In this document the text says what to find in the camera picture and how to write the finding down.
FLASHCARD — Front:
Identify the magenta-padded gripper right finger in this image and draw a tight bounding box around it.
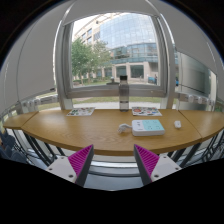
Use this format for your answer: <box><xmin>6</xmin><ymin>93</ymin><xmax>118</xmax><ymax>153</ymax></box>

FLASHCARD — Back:
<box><xmin>133</xmin><ymin>143</ymin><xmax>183</xmax><ymax>187</ymax></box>

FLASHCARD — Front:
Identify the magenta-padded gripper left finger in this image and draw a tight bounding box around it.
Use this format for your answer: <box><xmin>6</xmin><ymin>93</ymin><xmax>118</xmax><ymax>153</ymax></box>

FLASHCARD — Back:
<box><xmin>45</xmin><ymin>143</ymin><xmax>95</xmax><ymax>188</ymax></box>

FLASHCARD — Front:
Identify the white and teal power strip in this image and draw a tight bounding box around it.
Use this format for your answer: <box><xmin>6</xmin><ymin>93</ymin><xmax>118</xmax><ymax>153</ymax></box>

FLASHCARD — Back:
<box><xmin>131</xmin><ymin>119</ymin><xmax>166</xmax><ymax>137</ymax></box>

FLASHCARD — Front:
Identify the large colourful sticker sheet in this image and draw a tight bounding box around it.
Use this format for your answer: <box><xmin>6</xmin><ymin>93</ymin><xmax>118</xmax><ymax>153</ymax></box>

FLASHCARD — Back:
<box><xmin>131</xmin><ymin>106</ymin><xmax>163</xmax><ymax>117</ymax></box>

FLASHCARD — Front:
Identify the small colourful sticker sheet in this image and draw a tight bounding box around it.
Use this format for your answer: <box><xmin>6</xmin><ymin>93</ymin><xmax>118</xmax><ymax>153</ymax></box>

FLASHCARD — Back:
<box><xmin>65</xmin><ymin>106</ymin><xmax>96</xmax><ymax>117</ymax></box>

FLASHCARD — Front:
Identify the clear grey water bottle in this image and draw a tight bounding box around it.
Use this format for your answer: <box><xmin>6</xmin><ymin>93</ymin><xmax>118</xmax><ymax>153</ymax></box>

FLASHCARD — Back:
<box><xmin>118</xmin><ymin>75</ymin><xmax>130</xmax><ymax>112</ymax></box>

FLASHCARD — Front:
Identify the white wall socket rail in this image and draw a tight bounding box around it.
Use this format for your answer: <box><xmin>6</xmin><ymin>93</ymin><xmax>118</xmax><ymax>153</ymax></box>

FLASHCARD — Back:
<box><xmin>176</xmin><ymin>92</ymin><xmax>216</xmax><ymax>107</ymax></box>
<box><xmin>21</xmin><ymin>94</ymin><xmax>59</xmax><ymax>109</ymax></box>

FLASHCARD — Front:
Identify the white window frame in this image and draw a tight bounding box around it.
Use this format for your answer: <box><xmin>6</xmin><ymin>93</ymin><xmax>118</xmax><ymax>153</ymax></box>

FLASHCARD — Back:
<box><xmin>54</xmin><ymin>11</ymin><xmax>177</xmax><ymax>110</ymax></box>

